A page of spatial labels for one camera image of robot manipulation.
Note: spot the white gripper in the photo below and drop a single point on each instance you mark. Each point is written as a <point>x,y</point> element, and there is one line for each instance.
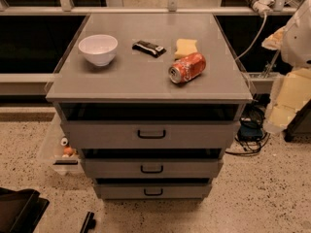
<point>297,43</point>

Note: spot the grey drawer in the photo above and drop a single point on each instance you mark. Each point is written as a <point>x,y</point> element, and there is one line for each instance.
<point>153,191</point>
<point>150,134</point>
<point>104,168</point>

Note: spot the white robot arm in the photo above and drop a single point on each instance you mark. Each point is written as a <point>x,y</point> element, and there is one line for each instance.
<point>296,46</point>

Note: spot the grey drawer cabinet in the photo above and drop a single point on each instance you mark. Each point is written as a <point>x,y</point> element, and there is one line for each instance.
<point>136,86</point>

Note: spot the grey bottom drawer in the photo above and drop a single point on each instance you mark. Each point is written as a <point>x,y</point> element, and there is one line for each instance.
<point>153,191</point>

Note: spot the grey top drawer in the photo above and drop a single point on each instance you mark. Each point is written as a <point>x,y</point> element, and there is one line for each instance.
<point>150,134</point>

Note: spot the metal diagonal rod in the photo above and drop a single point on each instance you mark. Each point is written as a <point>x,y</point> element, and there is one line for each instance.
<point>270,65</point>

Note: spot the dark cabinet at right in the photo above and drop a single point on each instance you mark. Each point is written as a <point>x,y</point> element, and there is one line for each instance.
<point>301,124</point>

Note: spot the blue box on floor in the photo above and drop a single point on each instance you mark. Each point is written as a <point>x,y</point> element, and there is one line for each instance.
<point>248,134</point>

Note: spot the white power strip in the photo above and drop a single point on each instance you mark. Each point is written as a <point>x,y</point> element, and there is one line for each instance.
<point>262,7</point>

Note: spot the orange soda can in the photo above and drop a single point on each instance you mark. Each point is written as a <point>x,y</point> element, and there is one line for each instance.
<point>187,68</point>

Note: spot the yellow sponge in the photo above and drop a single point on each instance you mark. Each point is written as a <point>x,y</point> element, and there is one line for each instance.
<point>184,47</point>

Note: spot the black snack bar wrapper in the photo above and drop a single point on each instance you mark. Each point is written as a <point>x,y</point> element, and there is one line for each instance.
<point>149,48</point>

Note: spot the white ceramic bowl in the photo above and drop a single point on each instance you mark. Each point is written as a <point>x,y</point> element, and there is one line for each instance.
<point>99,50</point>

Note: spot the clear plastic storage bin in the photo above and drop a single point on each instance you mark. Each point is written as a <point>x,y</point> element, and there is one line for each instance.
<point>51,151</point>

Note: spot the small black floor object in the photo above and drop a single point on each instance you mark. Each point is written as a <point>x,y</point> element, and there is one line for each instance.
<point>89,223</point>

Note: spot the black tray on floor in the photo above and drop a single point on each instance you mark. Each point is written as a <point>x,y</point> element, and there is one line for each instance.
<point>21,211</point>

